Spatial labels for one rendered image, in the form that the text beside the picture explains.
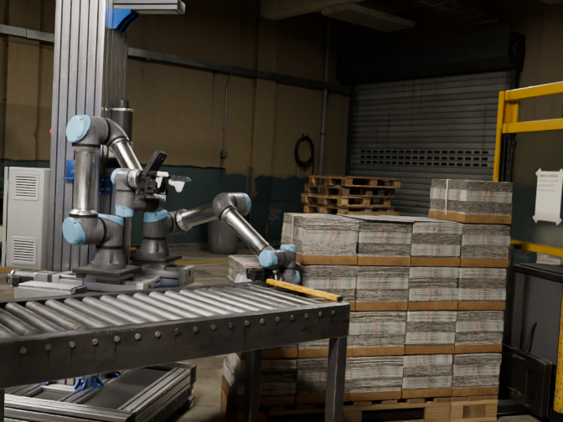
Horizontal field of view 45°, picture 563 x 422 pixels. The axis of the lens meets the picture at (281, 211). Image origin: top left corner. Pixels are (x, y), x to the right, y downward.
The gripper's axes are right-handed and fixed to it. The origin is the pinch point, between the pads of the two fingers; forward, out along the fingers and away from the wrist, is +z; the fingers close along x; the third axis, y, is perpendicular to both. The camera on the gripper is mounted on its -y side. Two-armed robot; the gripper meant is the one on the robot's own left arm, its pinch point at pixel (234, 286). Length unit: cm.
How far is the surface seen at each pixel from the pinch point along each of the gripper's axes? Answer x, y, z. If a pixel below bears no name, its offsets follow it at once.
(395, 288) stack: 13, -5, -92
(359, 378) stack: 7, -50, -76
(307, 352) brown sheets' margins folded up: -4, -36, -49
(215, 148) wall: -672, 86, -437
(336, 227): 0, 26, -60
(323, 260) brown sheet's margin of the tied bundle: -2, 9, -55
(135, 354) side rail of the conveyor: 64, -4, 80
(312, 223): -5, 27, -48
